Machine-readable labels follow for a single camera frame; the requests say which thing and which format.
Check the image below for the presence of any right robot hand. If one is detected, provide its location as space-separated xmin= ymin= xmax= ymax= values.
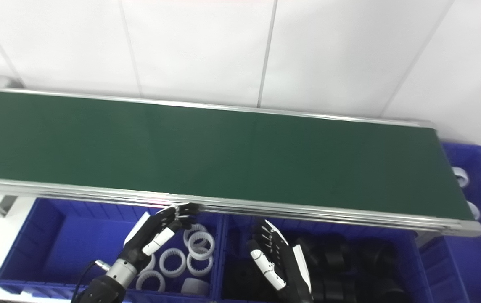
xmin=247 ymin=219 xmax=313 ymax=303

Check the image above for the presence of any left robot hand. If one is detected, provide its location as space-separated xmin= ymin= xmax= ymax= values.
xmin=119 ymin=203 xmax=201 ymax=270

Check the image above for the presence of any green conveyor belt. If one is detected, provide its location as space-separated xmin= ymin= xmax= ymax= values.
xmin=0 ymin=84 xmax=481 ymax=237
xmin=0 ymin=89 xmax=475 ymax=220

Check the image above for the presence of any blue bin with white rings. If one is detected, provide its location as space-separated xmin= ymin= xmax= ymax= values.
xmin=0 ymin=197 xmax=223 ymax=301

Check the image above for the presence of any blue bin with black parts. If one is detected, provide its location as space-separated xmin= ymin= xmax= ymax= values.
xmin=219 ymin=214 xmax=434 ymax=303

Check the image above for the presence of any black toothed ring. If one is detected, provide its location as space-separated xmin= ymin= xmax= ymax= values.
xmin=358 ymin=240 xmax=396 ymax=270
xmin=320 ymin=274 xmax=352 ymax=303
xmin=369 ymin=276 xmax=405 ymax=303
xmin=224 ymin=261 xmax=260 ymax=297
xmin=320 ymin=242 xmax=350 ymax=270

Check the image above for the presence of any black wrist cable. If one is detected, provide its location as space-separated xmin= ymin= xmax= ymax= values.
xmin=72 ymin=260 xmax=113 ymax=303

